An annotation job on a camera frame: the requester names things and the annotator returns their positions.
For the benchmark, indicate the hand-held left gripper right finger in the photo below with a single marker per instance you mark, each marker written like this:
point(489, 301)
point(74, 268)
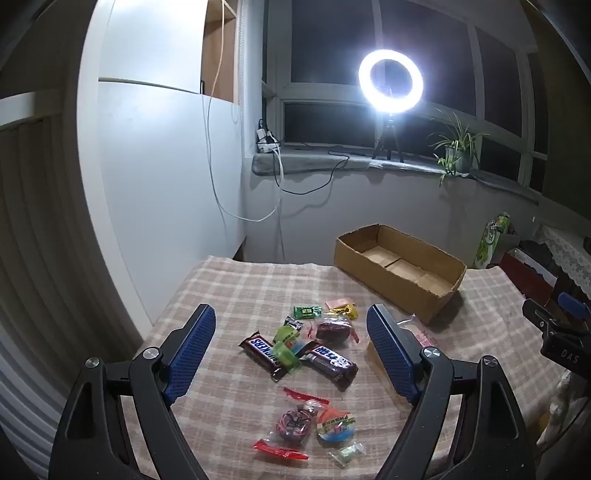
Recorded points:
point(392, 355)

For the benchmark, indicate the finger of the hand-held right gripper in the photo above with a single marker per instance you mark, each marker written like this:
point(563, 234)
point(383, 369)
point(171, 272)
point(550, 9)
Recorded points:
point(573, 303)
point(535, 311)

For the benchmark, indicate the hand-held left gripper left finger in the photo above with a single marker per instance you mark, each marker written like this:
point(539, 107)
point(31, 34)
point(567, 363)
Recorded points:
point(191, 355)

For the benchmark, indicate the clear pink printed packet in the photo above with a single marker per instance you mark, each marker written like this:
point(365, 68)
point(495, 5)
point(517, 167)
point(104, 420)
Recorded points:
point(422, 339)

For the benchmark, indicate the yellow candy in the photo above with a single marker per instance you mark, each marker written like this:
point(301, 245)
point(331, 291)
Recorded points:
point(348, 314)

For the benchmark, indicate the dark chocolate bar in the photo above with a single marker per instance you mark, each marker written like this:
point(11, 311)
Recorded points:
point(330, 362)

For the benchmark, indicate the dark red packaged cake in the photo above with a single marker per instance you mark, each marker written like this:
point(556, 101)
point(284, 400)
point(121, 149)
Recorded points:
point(333, 330)

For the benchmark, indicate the brown chocolate bar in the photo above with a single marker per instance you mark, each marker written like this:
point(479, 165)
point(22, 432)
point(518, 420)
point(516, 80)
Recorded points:
point(261, 350)

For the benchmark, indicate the cardboard box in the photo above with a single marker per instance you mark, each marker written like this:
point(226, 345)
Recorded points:
point(383, 286)

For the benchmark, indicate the pink candy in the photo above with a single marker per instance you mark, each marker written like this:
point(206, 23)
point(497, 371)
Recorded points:
point(337, 303)

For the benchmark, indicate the round colourful candy packet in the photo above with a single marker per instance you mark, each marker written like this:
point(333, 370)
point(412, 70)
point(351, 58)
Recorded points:
point(334, 422)

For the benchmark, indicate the green colourful candy packet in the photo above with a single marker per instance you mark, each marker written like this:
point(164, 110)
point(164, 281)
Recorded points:
point(286, 337)

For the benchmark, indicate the small black candy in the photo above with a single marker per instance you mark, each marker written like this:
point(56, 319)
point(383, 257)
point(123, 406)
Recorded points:
point(292, 323)

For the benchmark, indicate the clear packet green candy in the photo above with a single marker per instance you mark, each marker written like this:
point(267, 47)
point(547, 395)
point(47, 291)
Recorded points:
point(346, 454)

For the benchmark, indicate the red-ended clear snack packet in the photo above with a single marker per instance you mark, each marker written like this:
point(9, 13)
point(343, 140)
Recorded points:
point(291, 422)

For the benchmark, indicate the red box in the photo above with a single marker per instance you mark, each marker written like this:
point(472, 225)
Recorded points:
point(526, 277)

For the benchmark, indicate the beige cloth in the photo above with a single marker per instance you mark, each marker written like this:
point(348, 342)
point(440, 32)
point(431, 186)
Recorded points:
point(561, 397)

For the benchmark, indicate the white lace cloth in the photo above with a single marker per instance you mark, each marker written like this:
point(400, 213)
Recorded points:
point(565, 249)

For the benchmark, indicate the plaid blanket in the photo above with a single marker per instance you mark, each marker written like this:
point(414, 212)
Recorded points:
point(231, 295)

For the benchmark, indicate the green printed bag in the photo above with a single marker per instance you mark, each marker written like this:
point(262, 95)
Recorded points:
point(489, 240)

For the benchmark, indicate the white ribbed panel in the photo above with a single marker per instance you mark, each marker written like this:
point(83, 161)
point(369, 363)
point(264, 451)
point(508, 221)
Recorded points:
point(46, 277)

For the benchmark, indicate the potted spider plant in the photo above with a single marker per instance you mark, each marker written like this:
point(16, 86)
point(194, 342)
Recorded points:
point(457, 143)

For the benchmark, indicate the white cabinet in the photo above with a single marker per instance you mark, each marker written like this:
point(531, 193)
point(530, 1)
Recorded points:
point(152, 161)

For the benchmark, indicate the grey windowsill cloth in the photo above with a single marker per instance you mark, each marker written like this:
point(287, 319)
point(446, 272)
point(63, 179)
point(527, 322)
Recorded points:
point(323, 164)

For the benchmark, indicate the black tripod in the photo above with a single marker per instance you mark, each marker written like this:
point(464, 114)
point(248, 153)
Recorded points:
point(388, 138)

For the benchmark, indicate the white power strip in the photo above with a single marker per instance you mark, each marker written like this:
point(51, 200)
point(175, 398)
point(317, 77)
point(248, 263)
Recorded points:
point(265, 145)

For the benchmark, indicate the wooden shelf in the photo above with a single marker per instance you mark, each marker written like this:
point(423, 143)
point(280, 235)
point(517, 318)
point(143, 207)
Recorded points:
point(228, 69)

